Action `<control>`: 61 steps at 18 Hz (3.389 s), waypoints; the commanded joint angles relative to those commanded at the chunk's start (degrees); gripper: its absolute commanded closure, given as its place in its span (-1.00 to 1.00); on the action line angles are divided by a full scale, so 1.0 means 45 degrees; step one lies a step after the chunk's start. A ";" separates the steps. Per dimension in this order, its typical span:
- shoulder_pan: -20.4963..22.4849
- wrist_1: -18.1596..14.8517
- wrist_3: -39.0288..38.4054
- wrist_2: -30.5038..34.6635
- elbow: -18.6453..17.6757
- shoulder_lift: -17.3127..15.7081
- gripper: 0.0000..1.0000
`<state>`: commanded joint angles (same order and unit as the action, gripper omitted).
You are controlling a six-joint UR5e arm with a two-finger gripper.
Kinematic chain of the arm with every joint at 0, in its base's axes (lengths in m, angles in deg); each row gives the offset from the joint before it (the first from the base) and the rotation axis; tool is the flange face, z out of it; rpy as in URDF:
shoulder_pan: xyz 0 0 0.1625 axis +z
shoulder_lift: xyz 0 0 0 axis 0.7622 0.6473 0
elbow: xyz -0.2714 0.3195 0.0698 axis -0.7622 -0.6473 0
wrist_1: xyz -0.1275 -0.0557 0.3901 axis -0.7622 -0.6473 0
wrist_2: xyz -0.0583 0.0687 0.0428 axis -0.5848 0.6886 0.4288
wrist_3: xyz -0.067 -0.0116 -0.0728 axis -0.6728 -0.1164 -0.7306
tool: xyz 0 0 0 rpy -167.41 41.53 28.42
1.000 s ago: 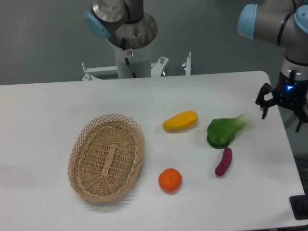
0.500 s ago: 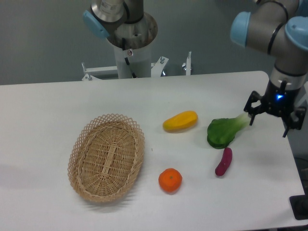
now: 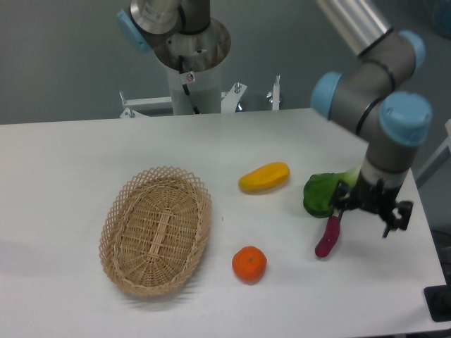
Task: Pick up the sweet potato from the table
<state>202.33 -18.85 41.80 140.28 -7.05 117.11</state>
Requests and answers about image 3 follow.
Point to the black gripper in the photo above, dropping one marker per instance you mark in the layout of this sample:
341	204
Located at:
374	199

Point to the purple sweet potato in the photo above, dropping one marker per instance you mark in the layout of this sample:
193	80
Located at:
329	238

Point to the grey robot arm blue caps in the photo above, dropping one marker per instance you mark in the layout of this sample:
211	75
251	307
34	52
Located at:
191	45

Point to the green bok choy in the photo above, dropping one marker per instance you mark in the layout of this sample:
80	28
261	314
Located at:
319	189

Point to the yellow mango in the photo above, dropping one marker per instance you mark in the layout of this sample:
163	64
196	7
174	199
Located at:
269	176

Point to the black device at table edge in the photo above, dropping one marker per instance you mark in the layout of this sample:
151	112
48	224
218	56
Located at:
438	302

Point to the orange tangerine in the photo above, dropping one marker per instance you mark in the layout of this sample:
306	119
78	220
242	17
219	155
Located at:
249	264

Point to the woven wicker basket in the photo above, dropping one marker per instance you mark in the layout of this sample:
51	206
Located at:
156	231

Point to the white bracket with bolt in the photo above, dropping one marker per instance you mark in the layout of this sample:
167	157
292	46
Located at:
274	98

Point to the white metal mounting frame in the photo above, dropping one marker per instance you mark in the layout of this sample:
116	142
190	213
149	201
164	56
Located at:
137	108

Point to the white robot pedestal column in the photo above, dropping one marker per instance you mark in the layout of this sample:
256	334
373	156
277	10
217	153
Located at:
195	92

